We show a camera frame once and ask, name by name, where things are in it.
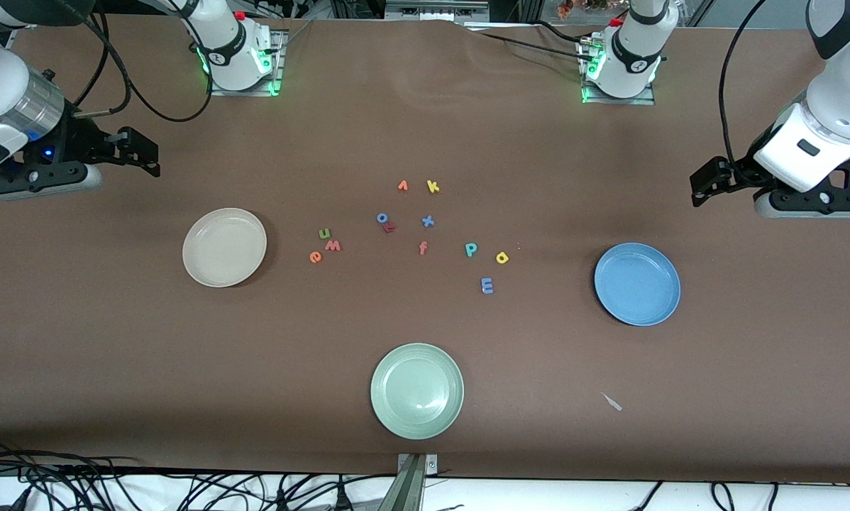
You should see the beige round plate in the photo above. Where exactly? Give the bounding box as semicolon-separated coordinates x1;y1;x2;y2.
182;207;267;288

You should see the blue round plate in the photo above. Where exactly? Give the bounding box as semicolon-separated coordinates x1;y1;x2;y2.
594;243;681;327

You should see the brown table cover sheet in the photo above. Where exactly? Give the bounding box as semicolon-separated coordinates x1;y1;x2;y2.
0;13;850;483

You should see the pale green round plate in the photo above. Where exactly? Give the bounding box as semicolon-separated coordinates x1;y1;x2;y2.
370;343;465;441

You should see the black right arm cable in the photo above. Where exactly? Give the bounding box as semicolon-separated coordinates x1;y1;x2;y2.
70;0;216;123

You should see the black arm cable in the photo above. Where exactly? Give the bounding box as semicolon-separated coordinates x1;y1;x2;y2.
70;0;216;123
718;0;768;170

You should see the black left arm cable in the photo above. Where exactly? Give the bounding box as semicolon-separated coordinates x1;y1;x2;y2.
718;0;768;170

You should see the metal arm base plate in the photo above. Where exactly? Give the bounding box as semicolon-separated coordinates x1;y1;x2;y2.
209;28;288;97
580;39;657;106

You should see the thin black table cable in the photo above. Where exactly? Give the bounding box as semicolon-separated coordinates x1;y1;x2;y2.
464;20;596;61

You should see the silver metal frame bar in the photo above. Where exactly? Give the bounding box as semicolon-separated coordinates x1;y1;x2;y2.
385;0;493;22

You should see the black cable tangle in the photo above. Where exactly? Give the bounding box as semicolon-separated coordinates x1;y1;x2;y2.
0;436;468;511

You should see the grey metal post bracket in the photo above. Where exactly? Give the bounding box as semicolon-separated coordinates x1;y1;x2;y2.
379;453;438;511

